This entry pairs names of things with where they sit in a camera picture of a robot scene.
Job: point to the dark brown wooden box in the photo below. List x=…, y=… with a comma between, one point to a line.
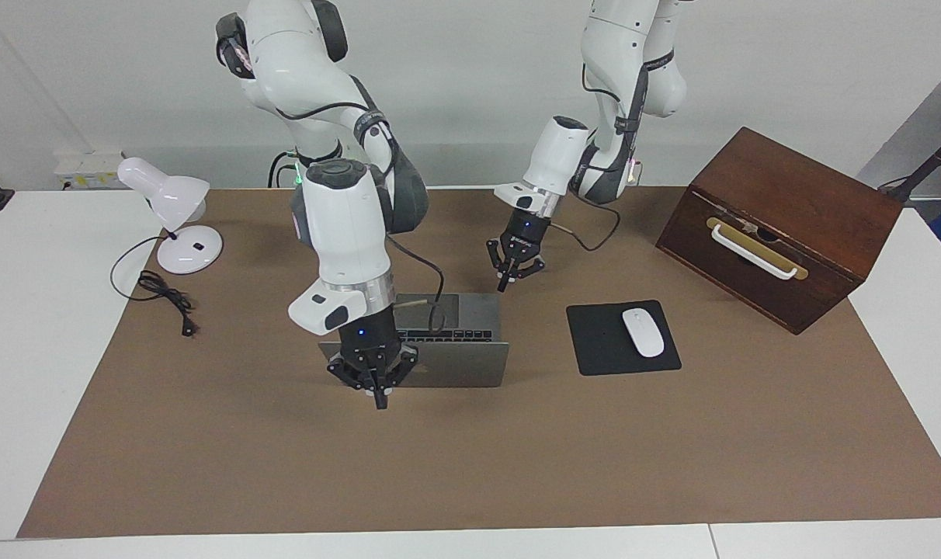
x=804, y=303

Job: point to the brown table mat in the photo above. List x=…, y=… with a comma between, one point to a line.
x=470, y=466

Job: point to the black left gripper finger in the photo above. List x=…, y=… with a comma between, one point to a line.
x=529, y=265
x=503, y=268

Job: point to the grey aluminium laptop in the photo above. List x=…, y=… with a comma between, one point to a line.
x=470, y=365

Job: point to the white desk lamp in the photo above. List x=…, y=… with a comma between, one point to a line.
x=191, y=252

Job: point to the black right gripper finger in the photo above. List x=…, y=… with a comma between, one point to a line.
x=397, y=366
x=355, y=371

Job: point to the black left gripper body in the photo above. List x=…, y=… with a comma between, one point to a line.
x=529, y=233

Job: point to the white yellow power strip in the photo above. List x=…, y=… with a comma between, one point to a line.
x=86, y=171

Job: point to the black stand pole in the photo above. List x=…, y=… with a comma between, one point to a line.
x=925, y=169

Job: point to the black mouse pad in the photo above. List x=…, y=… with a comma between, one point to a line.
x=595, y=341

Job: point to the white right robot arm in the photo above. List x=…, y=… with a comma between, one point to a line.
x=346, y=225

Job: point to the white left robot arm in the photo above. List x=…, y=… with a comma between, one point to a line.
x=626, y=46

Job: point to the white computer mouse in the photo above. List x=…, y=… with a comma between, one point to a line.
x=643, y=334

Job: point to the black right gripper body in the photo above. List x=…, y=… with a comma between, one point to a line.
x=369, y=338

